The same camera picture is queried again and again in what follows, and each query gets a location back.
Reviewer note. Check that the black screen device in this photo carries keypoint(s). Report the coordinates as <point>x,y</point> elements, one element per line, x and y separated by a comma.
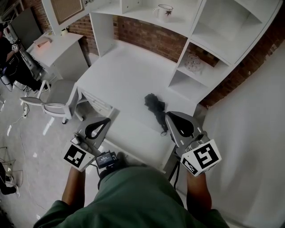
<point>104,159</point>

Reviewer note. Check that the white framed wicker panel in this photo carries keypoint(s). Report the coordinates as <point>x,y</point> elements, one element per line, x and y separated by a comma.
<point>66,10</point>

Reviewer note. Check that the white enamel mug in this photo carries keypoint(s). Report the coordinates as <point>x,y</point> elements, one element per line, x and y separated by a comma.
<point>165,13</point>

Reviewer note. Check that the dotted glass bowl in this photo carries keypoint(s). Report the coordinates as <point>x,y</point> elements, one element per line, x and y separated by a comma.
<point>193,63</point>

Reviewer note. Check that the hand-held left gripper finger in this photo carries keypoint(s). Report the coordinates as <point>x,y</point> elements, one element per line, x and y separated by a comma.
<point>94,125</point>
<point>101,133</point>

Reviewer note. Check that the person's left forearm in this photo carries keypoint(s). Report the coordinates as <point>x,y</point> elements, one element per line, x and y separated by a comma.
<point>74,189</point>

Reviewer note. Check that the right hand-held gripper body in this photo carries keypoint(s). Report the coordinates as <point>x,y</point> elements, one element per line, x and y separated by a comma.
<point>203,155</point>

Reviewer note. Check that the grey board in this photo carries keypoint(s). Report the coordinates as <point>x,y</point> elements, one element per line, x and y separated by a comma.
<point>26,26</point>

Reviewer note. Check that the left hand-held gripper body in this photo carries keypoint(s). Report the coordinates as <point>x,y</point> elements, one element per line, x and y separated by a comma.
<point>75,156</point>

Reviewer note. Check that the white desk with shelving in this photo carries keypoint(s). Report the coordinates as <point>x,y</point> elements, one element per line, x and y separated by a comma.
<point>133,73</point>

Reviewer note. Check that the white under-desk drawer unit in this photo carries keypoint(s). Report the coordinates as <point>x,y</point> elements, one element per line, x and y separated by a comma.
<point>98,102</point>

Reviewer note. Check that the white power strip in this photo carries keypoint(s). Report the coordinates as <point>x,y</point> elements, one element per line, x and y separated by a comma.
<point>25,112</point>

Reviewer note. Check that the pink box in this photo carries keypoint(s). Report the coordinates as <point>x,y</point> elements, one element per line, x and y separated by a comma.
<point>42,42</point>

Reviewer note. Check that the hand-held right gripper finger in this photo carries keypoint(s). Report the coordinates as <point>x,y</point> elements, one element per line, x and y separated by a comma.
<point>176,128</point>
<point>191,123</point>

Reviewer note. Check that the white and grey chair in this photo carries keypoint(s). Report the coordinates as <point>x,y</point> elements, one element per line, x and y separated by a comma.
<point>60,95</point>

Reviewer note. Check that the person's right forearm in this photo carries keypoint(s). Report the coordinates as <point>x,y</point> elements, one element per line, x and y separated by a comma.
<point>198,191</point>

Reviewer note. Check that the small white side desk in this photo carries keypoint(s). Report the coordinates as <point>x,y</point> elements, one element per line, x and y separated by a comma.
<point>60,51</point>

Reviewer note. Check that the person's green shirt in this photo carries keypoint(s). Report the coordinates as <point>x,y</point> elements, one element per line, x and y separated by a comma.
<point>133,200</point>

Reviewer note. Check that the black umbrella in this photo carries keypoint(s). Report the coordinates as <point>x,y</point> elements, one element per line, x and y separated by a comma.
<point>155,107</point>

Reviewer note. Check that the small pale cup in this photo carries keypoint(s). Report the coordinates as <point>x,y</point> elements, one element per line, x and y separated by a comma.
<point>64,32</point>

